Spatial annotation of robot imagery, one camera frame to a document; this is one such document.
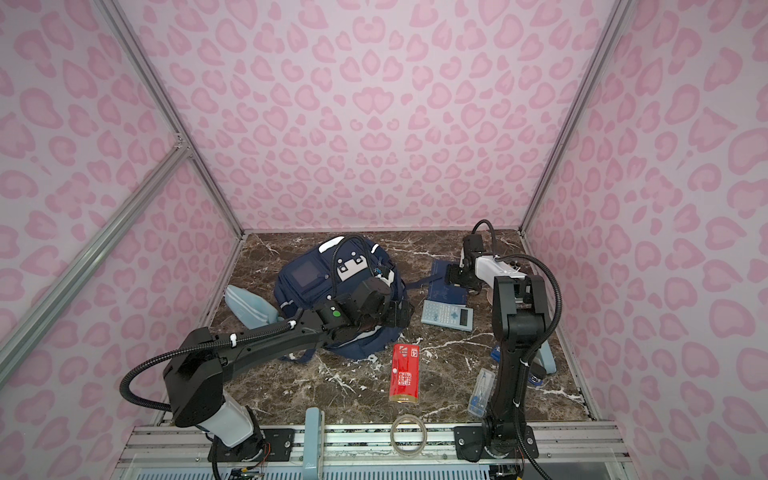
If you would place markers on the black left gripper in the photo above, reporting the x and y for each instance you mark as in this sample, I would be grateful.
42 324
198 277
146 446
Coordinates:
395 318

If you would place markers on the teal ruler stand post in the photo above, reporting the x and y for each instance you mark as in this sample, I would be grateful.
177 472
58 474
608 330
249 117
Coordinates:
313 445

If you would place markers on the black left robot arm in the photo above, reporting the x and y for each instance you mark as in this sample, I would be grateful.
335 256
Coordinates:
189 382

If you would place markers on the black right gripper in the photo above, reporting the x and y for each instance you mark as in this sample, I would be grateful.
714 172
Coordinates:
452 275

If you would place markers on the navy blue student backpack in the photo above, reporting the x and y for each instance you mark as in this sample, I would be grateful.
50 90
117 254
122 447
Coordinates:
333 271

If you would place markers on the light blue calculator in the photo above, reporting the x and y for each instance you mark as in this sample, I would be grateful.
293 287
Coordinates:
451 316

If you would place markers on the clear tape roll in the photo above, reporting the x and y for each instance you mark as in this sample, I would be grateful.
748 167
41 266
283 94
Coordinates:
408 436

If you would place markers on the red rectangular box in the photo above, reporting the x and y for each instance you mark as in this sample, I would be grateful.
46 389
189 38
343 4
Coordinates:
405 374

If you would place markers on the light blue pencil pouch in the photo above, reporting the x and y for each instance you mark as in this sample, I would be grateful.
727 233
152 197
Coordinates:
250 309

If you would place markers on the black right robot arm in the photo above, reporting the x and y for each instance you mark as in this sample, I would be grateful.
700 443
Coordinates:
526 310

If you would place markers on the blue book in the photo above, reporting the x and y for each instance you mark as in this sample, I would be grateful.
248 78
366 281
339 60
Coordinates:
440 290

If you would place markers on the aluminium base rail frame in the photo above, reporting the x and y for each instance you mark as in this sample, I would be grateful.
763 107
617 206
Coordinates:
570 450

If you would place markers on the clear plastic pen case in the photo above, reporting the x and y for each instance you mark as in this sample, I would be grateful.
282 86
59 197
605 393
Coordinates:
481 394

